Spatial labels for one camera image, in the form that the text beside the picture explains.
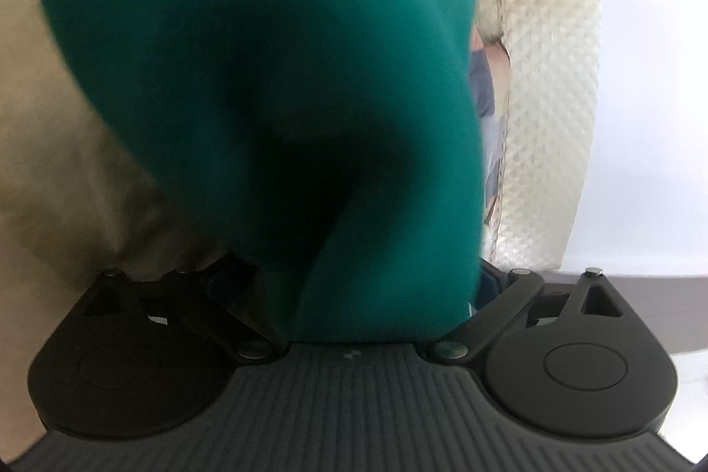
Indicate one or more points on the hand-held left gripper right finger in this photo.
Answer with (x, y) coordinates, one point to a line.
(498, 306)

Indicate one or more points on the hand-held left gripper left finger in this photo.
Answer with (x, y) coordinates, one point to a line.
(227, 290)

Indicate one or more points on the green garment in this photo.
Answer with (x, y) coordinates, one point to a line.
(221, 35)

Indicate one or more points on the pastel patchwork duvet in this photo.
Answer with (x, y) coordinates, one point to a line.
(66, 146)

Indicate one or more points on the cream quilted headboard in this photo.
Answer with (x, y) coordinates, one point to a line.
(553, 90)

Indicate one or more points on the white fluffy pillow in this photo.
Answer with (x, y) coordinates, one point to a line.
(489, 16)

